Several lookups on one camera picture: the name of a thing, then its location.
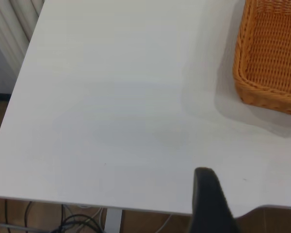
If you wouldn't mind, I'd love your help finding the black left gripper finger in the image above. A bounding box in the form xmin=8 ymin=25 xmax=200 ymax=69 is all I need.
xmin=189 ymin=167 xmax=242 ymax=233

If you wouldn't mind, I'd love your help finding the orange-brown wicker basket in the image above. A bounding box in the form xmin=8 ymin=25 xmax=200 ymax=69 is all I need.
xmin=233 ymin=0 xmax=291 ymax=117

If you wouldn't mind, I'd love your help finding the white table leg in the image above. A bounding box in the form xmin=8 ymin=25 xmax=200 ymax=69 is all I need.
xmin=105 ymin=208 xmax=123 ymax=233

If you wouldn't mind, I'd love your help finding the white cable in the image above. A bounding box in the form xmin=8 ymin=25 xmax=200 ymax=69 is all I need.
xmin=157 ymin=213 xmax=173 ymax=233

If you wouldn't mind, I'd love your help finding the black cable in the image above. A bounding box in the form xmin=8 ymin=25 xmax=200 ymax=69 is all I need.
xmin=3 ymin=199 xmax=9 ymax=229
xmin=49 ymin=213 xmax=105 ymax=233

